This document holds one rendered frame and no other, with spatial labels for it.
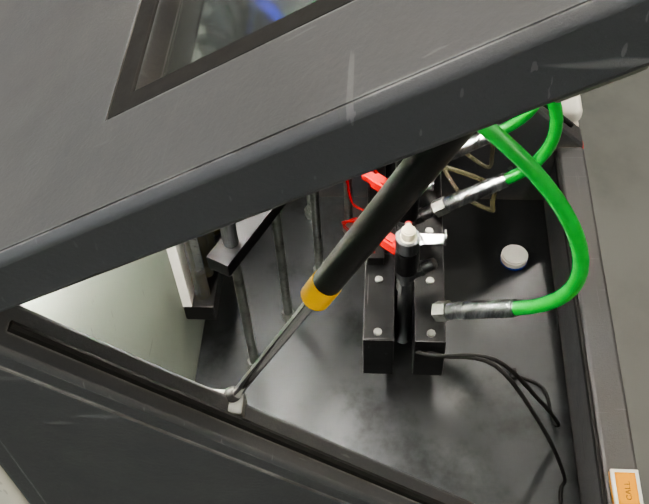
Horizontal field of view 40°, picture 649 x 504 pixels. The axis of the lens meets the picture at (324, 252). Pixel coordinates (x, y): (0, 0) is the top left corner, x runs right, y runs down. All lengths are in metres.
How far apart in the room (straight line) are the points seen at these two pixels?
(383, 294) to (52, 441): 0.55
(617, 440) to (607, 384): 0.07
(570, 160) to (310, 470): 0.77
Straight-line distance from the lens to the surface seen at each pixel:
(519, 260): 1.33
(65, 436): 0.67
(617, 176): 2.66
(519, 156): 0.72
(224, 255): 1.01
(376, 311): 1.10
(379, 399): 1.21
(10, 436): 0.69
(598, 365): 1.13
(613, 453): 1.08
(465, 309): 0.90
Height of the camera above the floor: 1.89
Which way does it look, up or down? 52 degrees down
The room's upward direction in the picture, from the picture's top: 4 degrees counter-clockwise
